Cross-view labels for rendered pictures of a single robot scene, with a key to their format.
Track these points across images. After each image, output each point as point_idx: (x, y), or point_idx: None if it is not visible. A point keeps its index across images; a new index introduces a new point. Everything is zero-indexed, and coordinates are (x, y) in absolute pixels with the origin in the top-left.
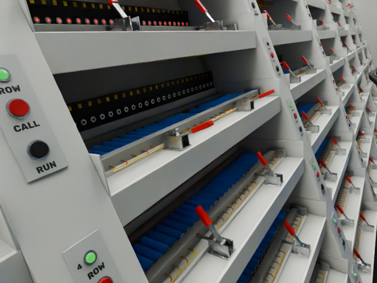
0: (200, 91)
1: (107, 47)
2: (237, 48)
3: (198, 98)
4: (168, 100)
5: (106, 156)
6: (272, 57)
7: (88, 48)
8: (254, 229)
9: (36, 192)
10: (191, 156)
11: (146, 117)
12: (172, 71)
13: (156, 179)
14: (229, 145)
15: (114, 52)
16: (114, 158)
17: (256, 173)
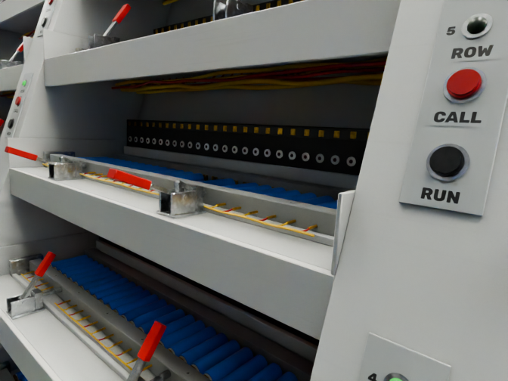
0: (333, 169)
1: (66, 67)
2: (253, 60)
3: (313, 181)
4: (241, 156)
5: (57, 155)
6: (458, 99)
7: (58, 68)
8: (22, 343)
9: (4, 143)
10: (45, 189)
11: (196, 164)
12: (320, 113)
13: (24, 181)
14: (86, 224)
15: (69, 72)
16: (57, 159)
17: (162, 372)
